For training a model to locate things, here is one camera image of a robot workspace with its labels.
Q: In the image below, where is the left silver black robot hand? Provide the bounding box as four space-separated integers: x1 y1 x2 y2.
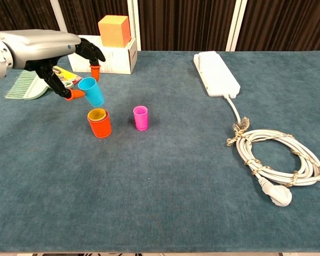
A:
0 29 107 101

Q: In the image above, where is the light blue plastic cup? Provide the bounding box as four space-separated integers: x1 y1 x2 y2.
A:
77 77 106 108

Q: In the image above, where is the yellow plastic cup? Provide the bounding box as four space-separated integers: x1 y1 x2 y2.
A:
87 108 109 122

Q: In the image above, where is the pink plastic cup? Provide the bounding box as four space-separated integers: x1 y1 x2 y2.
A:
133 105 149 132

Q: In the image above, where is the yellow battery blister pack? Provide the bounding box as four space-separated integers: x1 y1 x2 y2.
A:
52 66 83 89

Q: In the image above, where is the mint green hand brush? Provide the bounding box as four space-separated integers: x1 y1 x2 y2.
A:
4 69 75 101

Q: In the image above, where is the orange cube block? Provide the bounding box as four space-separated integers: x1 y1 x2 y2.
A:
98 15 131 49

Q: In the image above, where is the white cardboard box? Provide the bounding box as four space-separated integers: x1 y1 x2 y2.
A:
68 34 138 75

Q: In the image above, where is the orange plastic cup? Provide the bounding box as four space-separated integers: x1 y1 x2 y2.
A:
86 108 113 139

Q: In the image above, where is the white power strip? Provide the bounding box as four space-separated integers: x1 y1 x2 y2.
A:
193 51 241 98

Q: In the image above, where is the white partition post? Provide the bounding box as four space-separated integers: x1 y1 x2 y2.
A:
49 0 70 34
127 0 142 52
225 0 248 52

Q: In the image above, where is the white coiled power cable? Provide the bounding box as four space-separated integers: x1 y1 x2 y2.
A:
223 94 320 208

